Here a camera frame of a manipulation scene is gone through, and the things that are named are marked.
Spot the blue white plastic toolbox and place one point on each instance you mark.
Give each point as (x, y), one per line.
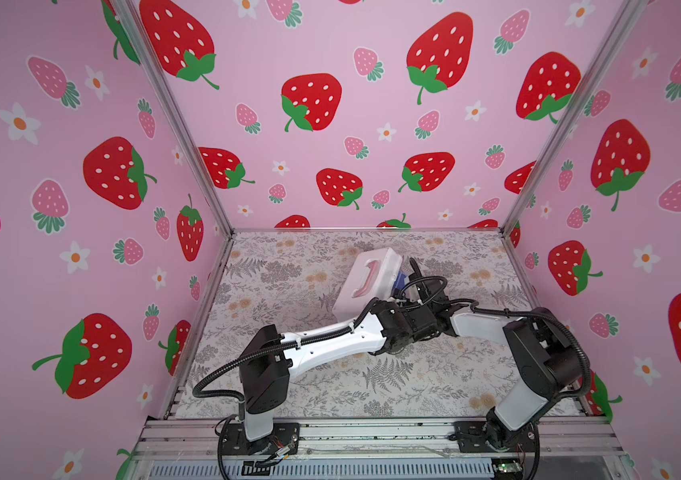
(374, 274)

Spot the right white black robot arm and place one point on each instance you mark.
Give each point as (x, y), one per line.
(552, 364)

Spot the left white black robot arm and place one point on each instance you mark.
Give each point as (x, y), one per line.
(272, 358)

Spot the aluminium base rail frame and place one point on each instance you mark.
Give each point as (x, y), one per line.
(380, 448)

